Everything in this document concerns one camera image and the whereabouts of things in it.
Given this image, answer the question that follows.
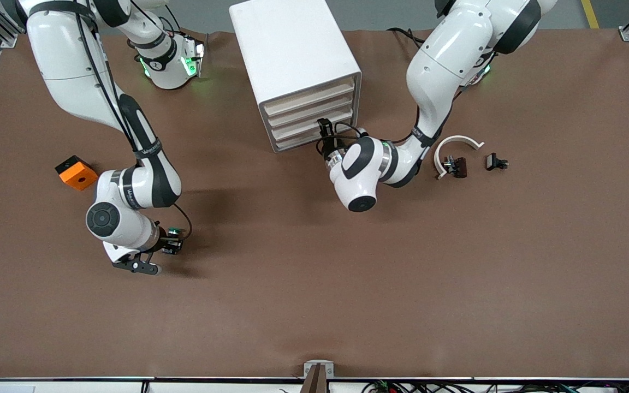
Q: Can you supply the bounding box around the silver table edge rail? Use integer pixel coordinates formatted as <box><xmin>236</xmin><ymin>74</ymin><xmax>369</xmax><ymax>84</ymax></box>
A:
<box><xmin>0</xmin><ymin>376</ymin><xmax>629</xmax><ymax>383</ymax></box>

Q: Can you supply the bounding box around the cable bundle below table edge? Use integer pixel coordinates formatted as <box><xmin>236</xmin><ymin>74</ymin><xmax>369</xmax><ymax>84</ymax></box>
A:
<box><xmin>361</xmin><ymin>380</ymin><xmax>629</xmax><ymax>393</ymax></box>

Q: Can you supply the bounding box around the grey metal bracket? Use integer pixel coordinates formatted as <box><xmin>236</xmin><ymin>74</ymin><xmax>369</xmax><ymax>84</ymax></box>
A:
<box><xmin>304</xmin><ymin>360</ymin><xmax>335</xmax><ymax>378</ymax></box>

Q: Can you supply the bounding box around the black cable on table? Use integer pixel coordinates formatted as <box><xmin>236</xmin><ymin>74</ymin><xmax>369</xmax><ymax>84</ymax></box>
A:
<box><xmin>388</xmin><ymin>27</ymin><xmax>430</xmax><ymax>47</ymax></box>

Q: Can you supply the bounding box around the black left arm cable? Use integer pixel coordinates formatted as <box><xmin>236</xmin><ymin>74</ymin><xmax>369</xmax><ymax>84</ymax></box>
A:
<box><xmin>314</xmin><ymin>106</ymin><xmax>424</xmax><ymax>159</ymax></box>

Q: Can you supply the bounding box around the orange block with black cap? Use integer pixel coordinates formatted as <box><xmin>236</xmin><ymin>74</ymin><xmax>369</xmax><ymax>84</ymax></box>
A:
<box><xmin>55</xmin><ymin>155</ymin><xmax>99</xmax><ymax>192</ymax></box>

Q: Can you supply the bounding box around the white lowest cabinet drawer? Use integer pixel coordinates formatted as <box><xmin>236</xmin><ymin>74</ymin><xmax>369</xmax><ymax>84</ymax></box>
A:
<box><xmin>274</xmin><ymin>117</ymin><xmax>357</xmax><ymax>152</ymax></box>

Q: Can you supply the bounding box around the white half-ring pipe clamp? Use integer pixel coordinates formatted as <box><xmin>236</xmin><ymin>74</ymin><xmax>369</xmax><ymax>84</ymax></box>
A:
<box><xmin>434</xmin><ymin>135</ymin><xmax>485</xmax><ymax>180</ymax></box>

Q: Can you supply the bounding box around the brown post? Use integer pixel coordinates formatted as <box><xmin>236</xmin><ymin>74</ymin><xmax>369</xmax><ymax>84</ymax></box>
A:
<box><xmin>300</xmin><ymin>364</ymin><xmax>328</xmax><ymax>393</ymax></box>

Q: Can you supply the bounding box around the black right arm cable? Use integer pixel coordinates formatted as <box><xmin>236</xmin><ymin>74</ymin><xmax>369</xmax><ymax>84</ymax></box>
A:
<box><xmin>74</xmin><ymin>0</ymin><xmax>193</xmax><ymax>241</ymax></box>

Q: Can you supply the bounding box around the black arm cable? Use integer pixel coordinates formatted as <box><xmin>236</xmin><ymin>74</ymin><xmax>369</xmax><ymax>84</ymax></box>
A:
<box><xmin>74</xmin><ymin>0</ymin><xmax>193</xmax><ymax>241</ymax></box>
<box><xmin>314</xmin><ymin>106</ymin><xmax>424</xmax><ymax>159</ymax></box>

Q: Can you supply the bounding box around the yellow floor tape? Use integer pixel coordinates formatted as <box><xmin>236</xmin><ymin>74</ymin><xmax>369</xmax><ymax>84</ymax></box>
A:
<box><xmin>581</xmin><ymin>0</ymin><xmax>600</xmax><ymax>29</ymax></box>

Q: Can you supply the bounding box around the brown table mat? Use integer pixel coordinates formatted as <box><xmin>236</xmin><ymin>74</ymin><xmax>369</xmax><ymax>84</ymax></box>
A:
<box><xmin>0</xmin><ymin>28</ymin><xmax>629</xmax><ymax>380</ymax></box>

